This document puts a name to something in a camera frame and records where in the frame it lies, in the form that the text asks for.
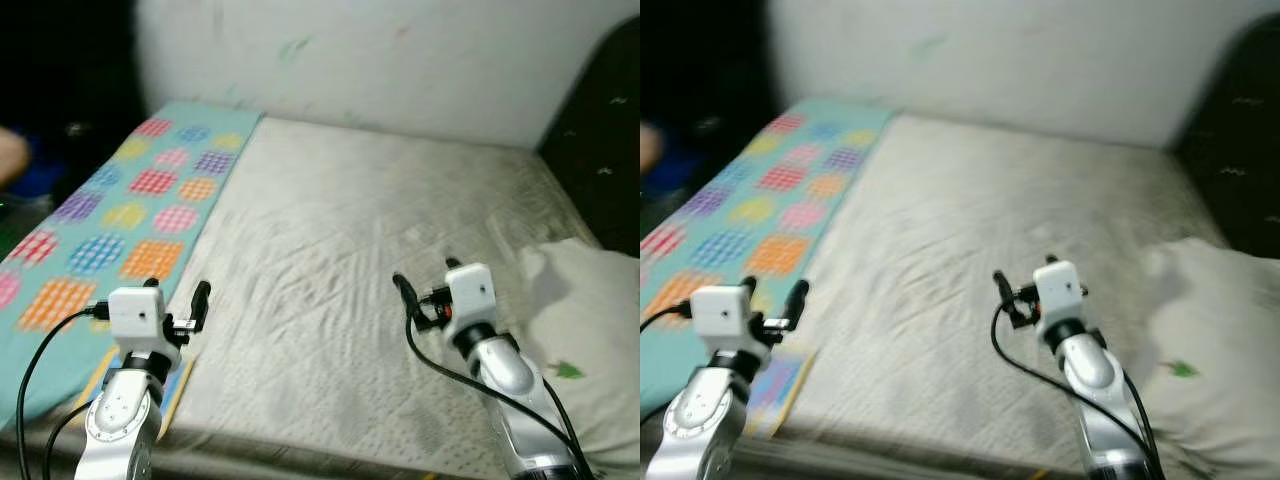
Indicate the colourful children's book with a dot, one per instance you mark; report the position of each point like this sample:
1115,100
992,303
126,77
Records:
178,390
785,390

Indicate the teal blanket with colourful shapes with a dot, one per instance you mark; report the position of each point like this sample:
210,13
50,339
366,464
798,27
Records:
120,200
760,190

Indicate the white pillow with green tree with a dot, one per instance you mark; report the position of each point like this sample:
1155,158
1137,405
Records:
590,310
1220,310

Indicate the white quilted mattress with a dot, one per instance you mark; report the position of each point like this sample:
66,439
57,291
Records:
350,220
950,220

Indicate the dark tufted headboard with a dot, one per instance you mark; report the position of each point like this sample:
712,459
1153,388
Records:
1240,150
600,150

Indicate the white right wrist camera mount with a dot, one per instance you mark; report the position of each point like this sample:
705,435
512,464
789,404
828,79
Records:
1060,288
472,290

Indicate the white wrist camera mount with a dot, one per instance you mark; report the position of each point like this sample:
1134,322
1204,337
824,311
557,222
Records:
472,290
135,312
1060,288
718,312

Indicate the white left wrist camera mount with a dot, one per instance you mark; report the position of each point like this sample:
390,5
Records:
718,312
135,312

